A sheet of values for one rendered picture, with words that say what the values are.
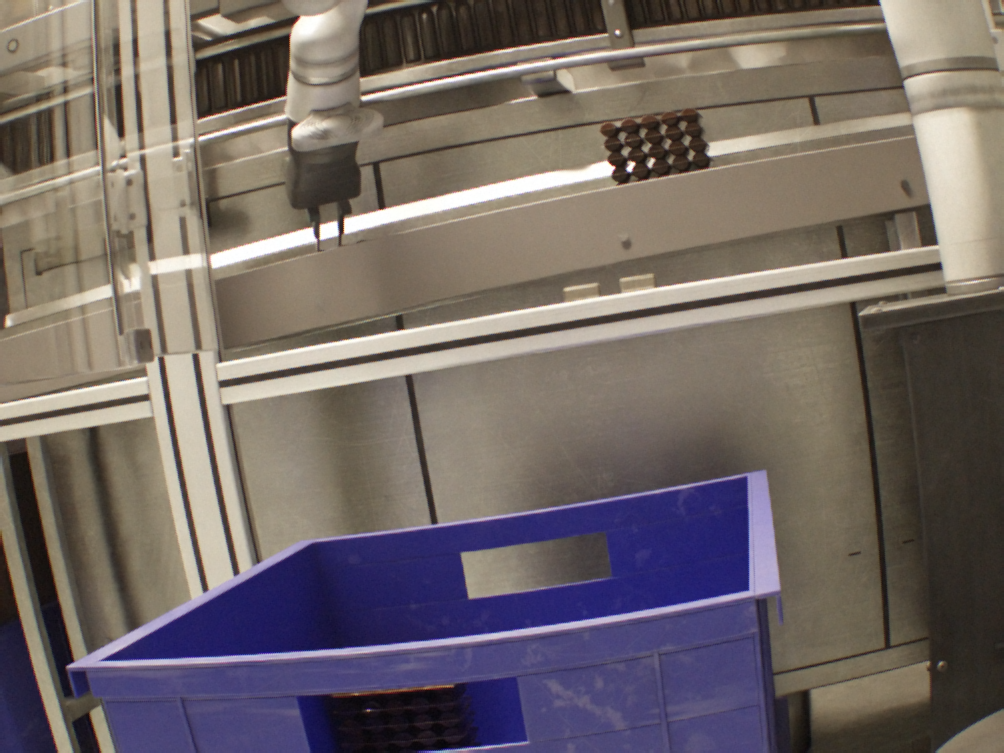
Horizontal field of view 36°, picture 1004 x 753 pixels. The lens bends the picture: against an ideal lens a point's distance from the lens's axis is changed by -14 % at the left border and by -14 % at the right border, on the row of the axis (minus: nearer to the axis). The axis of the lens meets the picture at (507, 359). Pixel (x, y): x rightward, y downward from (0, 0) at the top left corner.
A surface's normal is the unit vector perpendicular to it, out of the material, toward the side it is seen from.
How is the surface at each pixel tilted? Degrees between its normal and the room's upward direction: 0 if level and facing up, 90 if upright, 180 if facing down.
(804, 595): 90
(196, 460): 90
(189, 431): 90
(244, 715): 90
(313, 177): 131
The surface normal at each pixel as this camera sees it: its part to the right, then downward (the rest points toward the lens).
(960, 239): -0.72, 0.13
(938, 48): -0.43, 0.00
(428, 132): -0.15, 0.04
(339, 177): 0.33, 0.62
